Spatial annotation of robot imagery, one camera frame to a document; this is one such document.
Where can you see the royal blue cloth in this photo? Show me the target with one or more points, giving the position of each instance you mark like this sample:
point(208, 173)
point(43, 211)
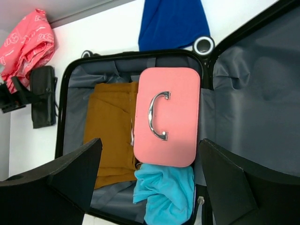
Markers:
point(171, 24)

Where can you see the brown cloth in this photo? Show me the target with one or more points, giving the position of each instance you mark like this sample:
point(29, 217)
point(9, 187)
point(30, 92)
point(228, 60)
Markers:
point(111, 117)

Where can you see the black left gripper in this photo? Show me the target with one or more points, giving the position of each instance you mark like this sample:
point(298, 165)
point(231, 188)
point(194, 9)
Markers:
point(10, 102)

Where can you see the blue suitcase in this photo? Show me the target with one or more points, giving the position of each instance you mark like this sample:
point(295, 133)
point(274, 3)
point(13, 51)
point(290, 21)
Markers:
point(250, 91)

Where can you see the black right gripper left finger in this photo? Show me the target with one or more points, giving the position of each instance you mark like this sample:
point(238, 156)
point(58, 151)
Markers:
point(56, 193)

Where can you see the black pouch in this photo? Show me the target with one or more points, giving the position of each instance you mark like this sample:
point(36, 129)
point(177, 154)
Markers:
point(43, 84)

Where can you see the pink box with metal handle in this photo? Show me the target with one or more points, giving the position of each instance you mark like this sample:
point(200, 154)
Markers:
point(166, 117)

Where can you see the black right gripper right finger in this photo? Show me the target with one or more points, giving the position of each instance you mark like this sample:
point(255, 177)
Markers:
point(243, 192)

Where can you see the coral pink patterned cloth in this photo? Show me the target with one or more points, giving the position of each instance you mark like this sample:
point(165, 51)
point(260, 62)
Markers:
point(30, 45)

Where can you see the light blue cloth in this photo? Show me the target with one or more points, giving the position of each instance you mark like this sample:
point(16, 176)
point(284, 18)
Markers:
point(168, 192)

